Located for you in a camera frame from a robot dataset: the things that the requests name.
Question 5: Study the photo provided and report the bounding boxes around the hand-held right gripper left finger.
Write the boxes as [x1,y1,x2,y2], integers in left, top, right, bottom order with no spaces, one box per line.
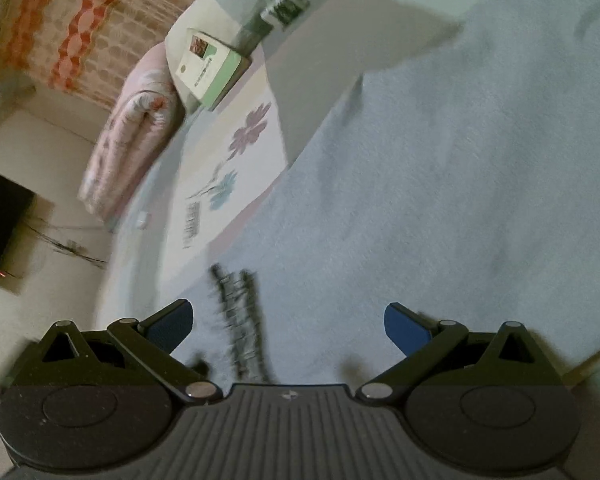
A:
[11,299,222,404]

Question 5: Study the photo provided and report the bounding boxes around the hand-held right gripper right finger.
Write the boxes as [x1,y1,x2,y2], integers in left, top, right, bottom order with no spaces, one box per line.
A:
[356,302,567,405]

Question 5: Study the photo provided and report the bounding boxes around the grey sweatpants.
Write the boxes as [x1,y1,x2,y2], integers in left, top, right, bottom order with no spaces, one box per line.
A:
[97,0,600,401]

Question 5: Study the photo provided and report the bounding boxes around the pink folded quilt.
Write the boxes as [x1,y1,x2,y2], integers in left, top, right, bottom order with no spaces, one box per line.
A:
[77,42,186,218]

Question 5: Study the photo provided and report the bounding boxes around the black television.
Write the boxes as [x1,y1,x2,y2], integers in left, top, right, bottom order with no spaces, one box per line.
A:
[0,172,36,281]

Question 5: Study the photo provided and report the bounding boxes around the green white book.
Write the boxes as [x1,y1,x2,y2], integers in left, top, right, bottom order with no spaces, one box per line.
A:
[176,27,253,112]

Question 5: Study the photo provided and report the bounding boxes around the pink patterned curtain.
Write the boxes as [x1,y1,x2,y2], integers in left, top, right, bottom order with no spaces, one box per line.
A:
[0,0,236,111]

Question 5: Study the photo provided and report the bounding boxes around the patchwork pillow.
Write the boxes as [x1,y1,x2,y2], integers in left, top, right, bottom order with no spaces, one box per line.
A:
[165,0,371,116]

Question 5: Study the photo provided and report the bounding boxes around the small green white box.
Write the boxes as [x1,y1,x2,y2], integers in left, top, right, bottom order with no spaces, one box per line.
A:
[260,0,308,31]

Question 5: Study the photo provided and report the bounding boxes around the black wall cables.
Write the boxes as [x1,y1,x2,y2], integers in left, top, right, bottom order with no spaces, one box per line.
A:
[22,212,108,265]

